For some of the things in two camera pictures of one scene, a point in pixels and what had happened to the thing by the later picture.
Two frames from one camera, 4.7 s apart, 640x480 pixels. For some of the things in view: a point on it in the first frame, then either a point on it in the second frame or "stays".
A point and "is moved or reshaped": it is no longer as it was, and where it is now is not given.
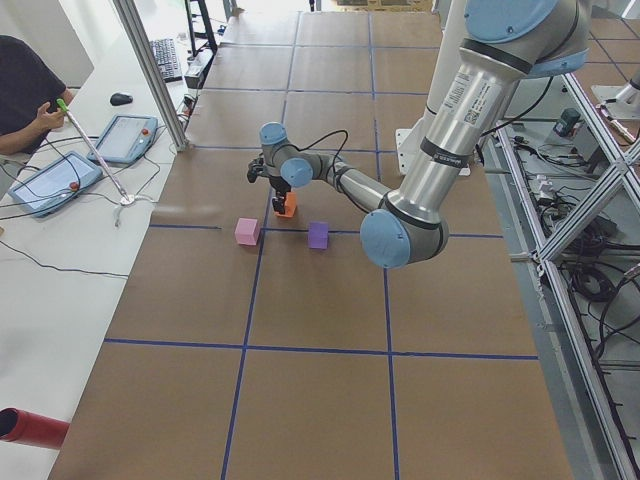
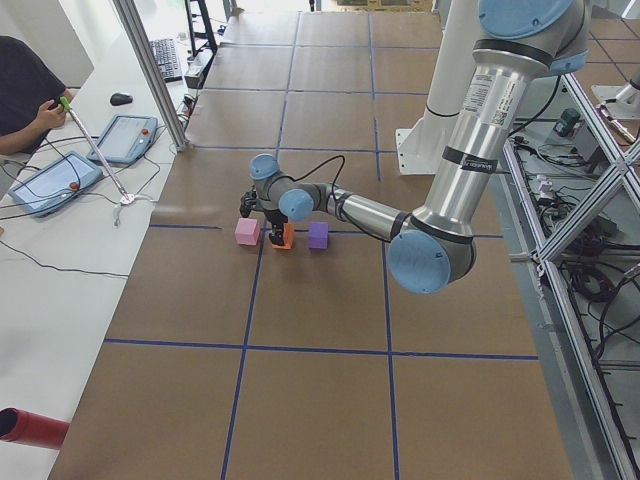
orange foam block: x=290 y=205 is moved or reshaped
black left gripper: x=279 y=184 → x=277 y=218
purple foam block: x=319 y=235 stays
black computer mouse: x=119 y=99 stays
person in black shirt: x=29 y=91 stays
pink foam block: x=247 y=232 stays
